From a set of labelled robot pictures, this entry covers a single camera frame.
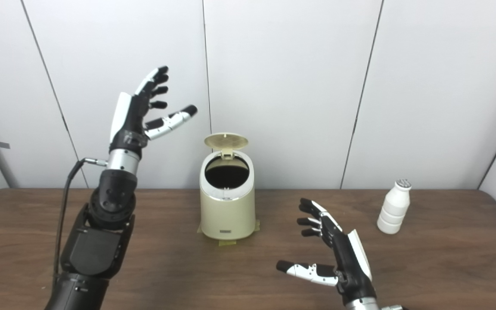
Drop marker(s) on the small gray wall tag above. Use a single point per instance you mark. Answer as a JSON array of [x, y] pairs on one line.
[[4, 145]]

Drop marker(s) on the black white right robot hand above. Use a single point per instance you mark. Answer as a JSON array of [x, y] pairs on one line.
[[349, 262]]

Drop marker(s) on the small white plastic bottle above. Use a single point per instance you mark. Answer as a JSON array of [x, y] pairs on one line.
[[393, 211]]

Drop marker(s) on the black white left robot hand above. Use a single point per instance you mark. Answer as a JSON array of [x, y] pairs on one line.
[[131, 120]]

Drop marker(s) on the cream-colored bin body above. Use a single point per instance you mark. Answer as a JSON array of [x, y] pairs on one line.
[[227, 215]]

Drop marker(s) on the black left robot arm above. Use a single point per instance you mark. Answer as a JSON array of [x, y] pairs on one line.
[[97, 245]]

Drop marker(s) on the cream round bin lid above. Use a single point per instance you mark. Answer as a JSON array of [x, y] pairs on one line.
[[226, 140]]

